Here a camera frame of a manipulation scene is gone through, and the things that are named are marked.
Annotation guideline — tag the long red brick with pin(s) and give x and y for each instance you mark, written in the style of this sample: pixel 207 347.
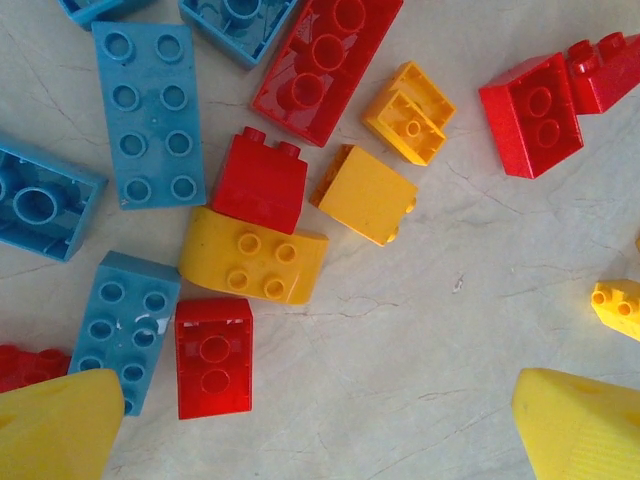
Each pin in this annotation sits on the long red brick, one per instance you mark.
pixel 327 70

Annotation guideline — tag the small yellow brick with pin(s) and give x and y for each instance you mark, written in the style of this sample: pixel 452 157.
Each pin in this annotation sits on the small yellow brick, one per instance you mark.
pixel 410 112

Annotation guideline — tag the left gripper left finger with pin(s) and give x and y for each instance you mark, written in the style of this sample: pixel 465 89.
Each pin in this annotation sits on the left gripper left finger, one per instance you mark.
pixel 55 430

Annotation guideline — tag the yellow two-by-two brick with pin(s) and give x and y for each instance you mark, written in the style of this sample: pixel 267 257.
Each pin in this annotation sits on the yellow two-by-two brick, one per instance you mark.
pixel 365 195

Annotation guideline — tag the yellow curved brick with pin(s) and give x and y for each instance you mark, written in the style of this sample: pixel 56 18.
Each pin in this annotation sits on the yellow curved brick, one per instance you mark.
pixel 250 260

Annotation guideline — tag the yellow two-stud sloped brick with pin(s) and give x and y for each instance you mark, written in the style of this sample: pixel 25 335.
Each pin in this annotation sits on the yellow two-stud sloped brick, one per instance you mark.
pixel 617 310

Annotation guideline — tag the red two-by-two brick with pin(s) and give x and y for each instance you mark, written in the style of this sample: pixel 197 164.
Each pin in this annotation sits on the red two-by-two brick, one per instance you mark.
pixel 260 185

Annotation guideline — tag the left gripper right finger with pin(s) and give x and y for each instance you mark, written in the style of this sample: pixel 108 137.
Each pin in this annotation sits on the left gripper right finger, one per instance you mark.
pixel 585 435

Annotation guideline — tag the scuffed blue two-by-four brick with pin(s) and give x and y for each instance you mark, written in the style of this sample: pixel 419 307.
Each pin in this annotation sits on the scuffed blue two-by-four brick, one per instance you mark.
pixel 125 320

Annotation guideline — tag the red sloped brick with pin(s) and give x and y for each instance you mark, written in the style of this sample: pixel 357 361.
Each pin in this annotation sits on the red sloped brick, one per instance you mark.
pixel 214 357
pixel 530 115

